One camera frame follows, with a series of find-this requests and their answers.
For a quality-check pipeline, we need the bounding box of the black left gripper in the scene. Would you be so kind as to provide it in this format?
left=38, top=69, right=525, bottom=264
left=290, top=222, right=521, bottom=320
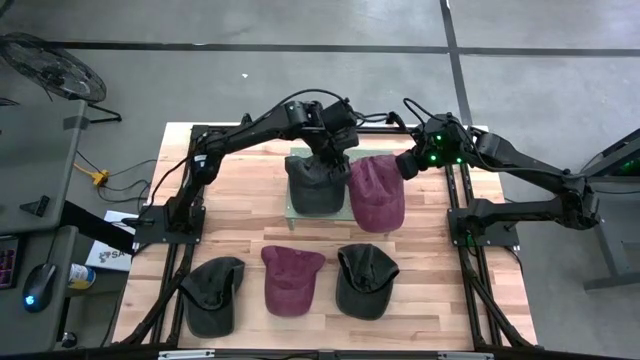
left=308, top=125, right=360, bottom=176

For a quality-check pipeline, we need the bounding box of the dark grey baseball cap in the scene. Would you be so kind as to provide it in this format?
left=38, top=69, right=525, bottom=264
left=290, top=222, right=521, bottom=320
left=178, top=256, right=247, bottom=340
left=334, top=243, right=401, bottom=322
left=283, top=153, right=352, bottom=217

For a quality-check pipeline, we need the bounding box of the maroon baseball cap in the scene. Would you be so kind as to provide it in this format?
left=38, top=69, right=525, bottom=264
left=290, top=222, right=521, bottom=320
left=347, top=153, right=407, bottom=235
left=259, top=244, right=327, bottom=318

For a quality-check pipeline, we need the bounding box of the green perforated metal shelf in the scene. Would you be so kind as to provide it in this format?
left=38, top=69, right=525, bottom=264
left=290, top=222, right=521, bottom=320
left=283, top=146, right=395, bottom=232

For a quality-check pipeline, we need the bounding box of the grey metal stand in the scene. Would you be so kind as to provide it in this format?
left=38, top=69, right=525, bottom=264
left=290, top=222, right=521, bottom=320
left=579, top=127, right=640, bottom=292

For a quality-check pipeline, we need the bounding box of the white printed cardboard box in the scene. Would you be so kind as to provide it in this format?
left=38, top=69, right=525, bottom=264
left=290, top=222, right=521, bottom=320
left=84, top=209, right=139, bottom=274

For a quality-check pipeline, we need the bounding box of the white and yellow can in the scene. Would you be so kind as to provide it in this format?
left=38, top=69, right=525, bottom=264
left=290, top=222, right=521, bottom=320
left=67, top=263, right=97, bottom=291

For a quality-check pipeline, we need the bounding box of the grey side desk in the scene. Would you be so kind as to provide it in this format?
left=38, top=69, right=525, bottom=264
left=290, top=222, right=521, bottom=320
left=0, top=97, right=89, bottom=354

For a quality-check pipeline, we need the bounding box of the black floor fan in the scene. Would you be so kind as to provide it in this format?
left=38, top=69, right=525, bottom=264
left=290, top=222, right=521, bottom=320
left=0, top=32, right=124, bottom=125

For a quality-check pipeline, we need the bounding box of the black wedge block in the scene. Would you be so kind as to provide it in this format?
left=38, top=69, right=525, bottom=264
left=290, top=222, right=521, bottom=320
left=19, top=194, right=51, bottom=218

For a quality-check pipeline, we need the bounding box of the black computer mouse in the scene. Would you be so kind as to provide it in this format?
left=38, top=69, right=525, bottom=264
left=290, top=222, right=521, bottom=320
left=21, top=262, right=59, bottom=314

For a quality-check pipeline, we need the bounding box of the black backlit keyboard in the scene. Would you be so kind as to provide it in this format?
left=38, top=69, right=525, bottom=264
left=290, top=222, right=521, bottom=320
left=0, top=235, right=21, bottom=291

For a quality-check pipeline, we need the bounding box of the silver bracket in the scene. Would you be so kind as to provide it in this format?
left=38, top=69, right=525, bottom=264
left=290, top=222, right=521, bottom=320
left=438, top=351, right=496, bottom=360
left=157, top=349, right=216, bottom=360

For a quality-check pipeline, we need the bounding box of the yellow power cord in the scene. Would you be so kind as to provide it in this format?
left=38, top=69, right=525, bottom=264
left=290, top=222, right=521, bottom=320
left=74, top=162, right=111, bottom=188

